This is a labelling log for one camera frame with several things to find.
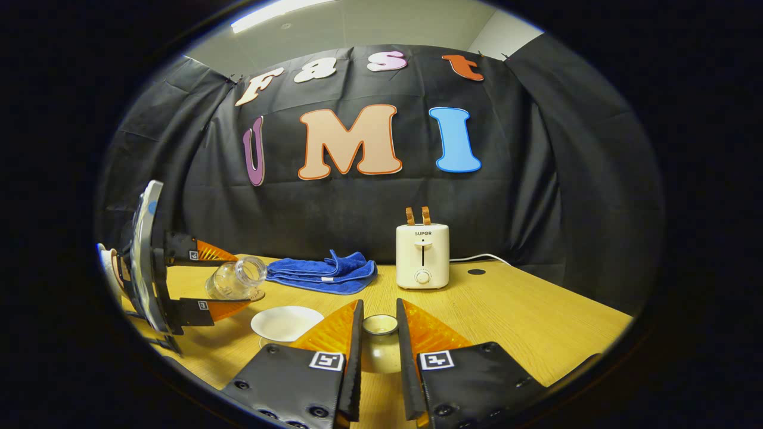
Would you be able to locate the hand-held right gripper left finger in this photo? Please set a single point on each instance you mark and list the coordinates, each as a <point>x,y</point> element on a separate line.
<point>298,387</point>

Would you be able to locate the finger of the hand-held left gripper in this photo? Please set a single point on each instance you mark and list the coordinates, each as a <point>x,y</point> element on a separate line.
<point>202,311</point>
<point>191,249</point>

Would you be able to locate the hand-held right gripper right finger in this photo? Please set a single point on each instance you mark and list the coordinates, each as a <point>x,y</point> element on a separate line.
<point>477,387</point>

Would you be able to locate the clear plastic water bottle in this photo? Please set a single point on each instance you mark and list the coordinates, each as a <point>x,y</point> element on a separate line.
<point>235,279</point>

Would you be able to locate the round wooden coaster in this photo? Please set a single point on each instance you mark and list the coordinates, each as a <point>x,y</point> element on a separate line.
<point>259,295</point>

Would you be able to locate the cream ceramic teacup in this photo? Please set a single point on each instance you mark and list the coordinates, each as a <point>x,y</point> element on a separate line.
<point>287,323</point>

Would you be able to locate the cream ceramic teacup lid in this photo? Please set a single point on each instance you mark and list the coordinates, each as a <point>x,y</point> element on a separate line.
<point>380,351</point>

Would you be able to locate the blue folded towel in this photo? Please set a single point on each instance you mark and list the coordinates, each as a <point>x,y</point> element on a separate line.
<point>325,274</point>

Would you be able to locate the cream toaster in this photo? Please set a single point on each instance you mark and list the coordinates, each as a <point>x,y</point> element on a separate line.
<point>422,256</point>

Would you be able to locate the brown toast slice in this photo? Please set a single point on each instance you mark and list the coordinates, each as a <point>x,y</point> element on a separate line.
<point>425,215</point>
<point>410,215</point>

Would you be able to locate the black backdrop cloth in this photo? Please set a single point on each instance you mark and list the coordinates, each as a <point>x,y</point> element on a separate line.
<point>369,208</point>

